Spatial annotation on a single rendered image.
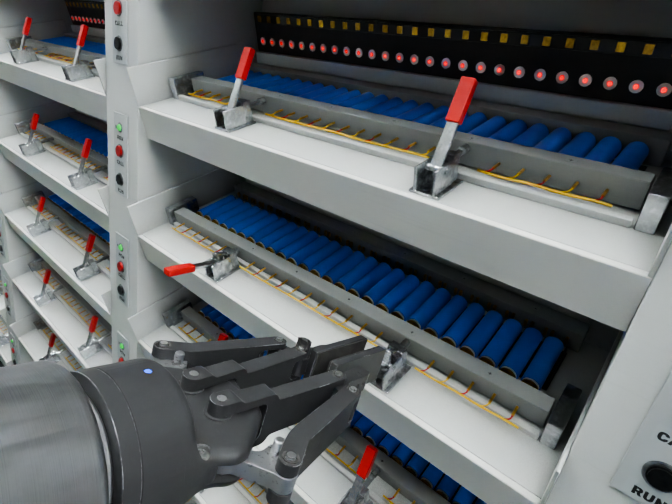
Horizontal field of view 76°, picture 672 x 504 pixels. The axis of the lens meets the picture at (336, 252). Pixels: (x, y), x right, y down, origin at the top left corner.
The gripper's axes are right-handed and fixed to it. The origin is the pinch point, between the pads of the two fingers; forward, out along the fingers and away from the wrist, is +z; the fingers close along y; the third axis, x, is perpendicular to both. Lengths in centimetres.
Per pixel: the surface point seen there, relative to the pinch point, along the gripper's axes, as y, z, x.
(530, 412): 12.4, 11.0, -0.1
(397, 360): 0.9, 7.8, -0.8
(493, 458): 11.6, 7.4, -3.7
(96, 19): -97, 17, 29
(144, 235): -43.7, 6.9, -4.0
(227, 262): -25.6, 8.1, -1.3
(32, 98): -115, 13, 8
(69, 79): -70, 3, 15
